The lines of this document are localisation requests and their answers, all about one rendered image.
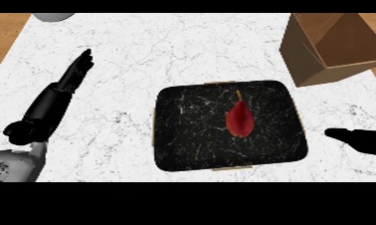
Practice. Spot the red pear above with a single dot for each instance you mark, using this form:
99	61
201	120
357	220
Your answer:
239	121

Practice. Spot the grey round object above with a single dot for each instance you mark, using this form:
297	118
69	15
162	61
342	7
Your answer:
53	16

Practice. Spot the brown cardboard box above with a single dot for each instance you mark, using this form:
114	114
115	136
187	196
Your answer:
330	49

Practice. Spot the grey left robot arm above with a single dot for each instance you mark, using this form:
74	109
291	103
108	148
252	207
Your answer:
19	166

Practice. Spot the black speckled tray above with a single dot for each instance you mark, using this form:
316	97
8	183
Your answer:
227	126

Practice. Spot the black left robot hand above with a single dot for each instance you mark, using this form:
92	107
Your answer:
49	104

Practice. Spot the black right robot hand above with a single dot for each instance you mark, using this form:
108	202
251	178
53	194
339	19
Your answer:
360	139

